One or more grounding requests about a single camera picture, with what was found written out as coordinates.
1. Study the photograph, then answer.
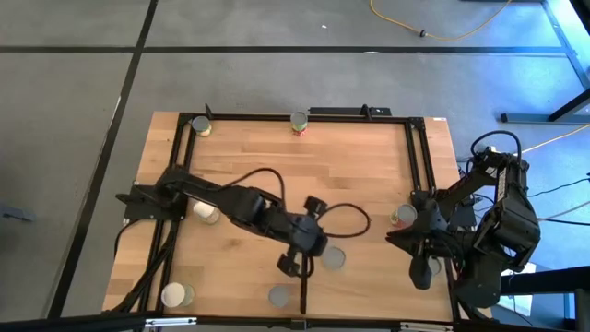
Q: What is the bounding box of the tall green oranges can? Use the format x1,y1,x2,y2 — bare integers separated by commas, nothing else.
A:
192,200,221,226

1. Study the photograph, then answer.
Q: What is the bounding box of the silver bracket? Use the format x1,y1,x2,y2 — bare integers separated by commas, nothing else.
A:
144,316,198,328
398,321,455,332

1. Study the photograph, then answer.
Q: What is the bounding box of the grey floor cable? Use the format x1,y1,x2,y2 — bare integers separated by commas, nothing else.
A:
538,200,590,221

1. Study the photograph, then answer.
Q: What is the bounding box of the can with green red label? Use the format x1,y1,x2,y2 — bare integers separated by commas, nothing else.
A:
289,111,309,137

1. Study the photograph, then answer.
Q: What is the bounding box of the red white tomato can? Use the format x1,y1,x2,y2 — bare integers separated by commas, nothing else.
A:
267,284,291,309

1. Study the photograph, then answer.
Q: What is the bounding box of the neighbouring black table frame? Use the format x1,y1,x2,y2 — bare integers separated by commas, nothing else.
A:
500,0,590,125

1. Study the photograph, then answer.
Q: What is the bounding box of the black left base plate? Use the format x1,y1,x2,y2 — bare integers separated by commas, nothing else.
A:
115,182,190,222

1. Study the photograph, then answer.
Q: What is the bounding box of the yellow extension cable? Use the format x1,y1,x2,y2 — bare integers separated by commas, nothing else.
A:
368,0,513,42

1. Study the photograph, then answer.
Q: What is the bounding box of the black floor cable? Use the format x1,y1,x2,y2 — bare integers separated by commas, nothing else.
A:
527,177,590,198
538,217,590,228

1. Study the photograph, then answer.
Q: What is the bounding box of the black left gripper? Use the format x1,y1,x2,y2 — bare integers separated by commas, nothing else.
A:
276,219,334,279

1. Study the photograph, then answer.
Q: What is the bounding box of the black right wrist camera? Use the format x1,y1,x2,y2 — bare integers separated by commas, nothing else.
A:
408,255,435,291

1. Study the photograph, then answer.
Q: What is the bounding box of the black aluminium table frame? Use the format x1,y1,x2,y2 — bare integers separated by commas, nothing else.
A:
137,112,462,324

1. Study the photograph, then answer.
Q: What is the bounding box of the short yellow green can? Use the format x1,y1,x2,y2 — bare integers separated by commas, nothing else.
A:
321,245,347,271

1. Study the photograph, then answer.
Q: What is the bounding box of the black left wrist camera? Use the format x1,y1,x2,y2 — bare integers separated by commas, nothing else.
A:
302,195,329,218

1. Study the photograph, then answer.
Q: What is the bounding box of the grey floor object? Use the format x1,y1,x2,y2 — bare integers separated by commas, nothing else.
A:
0,205,36,223

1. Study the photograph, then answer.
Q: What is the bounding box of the black rectangular device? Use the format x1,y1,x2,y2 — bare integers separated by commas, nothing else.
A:
308,106,393,117

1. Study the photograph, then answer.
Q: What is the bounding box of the can with peach green label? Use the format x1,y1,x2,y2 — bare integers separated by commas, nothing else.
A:
191,114,213,138

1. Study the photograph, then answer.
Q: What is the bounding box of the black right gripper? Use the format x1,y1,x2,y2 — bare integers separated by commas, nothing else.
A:
385,205,451,260

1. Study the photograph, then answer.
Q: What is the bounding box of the tall carrots can teal label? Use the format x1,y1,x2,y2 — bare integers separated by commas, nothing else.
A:
159,281,196,309

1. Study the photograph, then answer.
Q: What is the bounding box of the black rig crossbar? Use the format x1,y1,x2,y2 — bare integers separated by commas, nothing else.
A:
500,266,590,296

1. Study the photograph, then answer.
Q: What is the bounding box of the white sheet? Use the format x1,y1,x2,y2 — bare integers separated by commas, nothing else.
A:
501,262,538,315

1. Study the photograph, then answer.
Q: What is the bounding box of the black cable bundle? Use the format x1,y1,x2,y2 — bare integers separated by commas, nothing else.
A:
104,219,182,315

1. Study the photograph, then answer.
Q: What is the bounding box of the yellow power cable with plug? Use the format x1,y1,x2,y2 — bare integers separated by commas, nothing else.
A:
520,123,590,154

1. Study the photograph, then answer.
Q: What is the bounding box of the can with red yellow label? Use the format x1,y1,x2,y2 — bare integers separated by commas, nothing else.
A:
390,203,419,231

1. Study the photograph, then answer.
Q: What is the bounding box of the black rig beam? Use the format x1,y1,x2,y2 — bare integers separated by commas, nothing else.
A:
0,309,590,332

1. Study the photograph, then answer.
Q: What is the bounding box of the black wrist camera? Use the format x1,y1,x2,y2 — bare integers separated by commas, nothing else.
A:
408,255,435,291
302,195,329,218

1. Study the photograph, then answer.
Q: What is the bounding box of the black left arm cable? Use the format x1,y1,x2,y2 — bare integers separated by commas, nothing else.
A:
216,166,372,240

